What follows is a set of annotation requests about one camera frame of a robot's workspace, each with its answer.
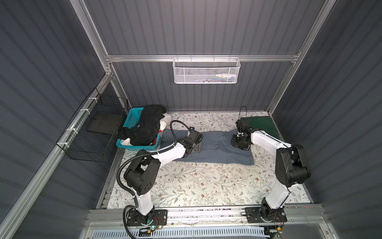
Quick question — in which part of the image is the grey-blue t-shirt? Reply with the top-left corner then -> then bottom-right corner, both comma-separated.
154,129 -> 254,165

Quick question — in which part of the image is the teal plastic laundry basket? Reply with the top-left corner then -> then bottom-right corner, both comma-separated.
116,107 -> 160,151

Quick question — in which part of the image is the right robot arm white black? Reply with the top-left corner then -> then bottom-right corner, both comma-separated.
231,118 -> 311,222

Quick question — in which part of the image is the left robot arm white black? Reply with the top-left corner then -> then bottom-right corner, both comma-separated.
116,127 -> 203,225

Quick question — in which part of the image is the folded dark green t-shirt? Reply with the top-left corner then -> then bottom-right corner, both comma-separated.
236,116 -> 280,139

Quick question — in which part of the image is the floral table cloth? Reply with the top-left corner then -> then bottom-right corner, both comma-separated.
103,112 -> 313,209

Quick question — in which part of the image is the white garment in basket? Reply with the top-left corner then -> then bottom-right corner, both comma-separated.
118,114 -> 171,146

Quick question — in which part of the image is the red garment in basket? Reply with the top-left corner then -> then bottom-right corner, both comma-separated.
153,130 -> 162,145

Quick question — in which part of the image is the black t-shirt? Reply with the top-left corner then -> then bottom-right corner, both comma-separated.
117,105 -> 167,148

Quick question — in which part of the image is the white bottle in wire basket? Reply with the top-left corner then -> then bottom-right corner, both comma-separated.
215,73 -> 237,81

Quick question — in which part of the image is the white wire wall basket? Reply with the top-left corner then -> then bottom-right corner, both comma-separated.
172,57 -> 241,84

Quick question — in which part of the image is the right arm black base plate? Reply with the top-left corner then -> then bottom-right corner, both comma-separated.
244,206 -> 287,224

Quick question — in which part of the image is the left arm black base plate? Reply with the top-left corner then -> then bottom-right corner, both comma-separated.
125,209 -> 168,227

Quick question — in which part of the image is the white slotted cable duct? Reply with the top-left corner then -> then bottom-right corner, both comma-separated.
91,226 -> 266,239

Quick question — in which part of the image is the black corrugated cable hose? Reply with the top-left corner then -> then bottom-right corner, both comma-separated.
116,120 -> 192,239

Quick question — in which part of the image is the black wire side basket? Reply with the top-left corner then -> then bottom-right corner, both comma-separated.
56,89 -> 130,163

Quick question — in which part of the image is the aluminium front rail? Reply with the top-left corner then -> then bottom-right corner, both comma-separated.
84,204 -> 328,229

